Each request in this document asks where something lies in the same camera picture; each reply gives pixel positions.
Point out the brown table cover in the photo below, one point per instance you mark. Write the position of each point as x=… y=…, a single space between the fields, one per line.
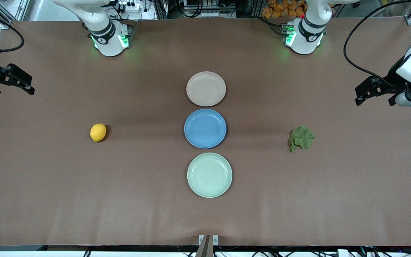
x=84 y=196

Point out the pale beige round plate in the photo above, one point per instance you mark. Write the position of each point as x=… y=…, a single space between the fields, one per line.
x=206 y=89

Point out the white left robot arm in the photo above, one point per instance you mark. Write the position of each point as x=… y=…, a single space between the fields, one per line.
x=307 y=35

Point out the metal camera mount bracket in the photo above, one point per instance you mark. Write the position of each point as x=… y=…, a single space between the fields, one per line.
x=205 y=248

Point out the yellow lemon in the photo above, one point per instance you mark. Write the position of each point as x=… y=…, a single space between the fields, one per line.
x=98 y=132

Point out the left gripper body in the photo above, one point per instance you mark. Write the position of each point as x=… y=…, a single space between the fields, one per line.
x=393 y=80

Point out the blue round plate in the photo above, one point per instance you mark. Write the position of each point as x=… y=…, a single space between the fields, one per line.
x=205 y=129

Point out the pale green round plate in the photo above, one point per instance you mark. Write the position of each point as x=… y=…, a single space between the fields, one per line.
x=209 y=175

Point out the bag of orange items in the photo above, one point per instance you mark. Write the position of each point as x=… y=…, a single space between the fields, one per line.
x=280 y=9

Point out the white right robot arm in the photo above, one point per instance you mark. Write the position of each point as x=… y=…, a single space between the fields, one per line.
x=107 y=35

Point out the green lettuce leaf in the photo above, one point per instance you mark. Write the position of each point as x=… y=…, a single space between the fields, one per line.
x=302 y=137

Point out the white power strip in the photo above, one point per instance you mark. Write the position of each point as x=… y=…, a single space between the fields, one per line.
x=130 y=6

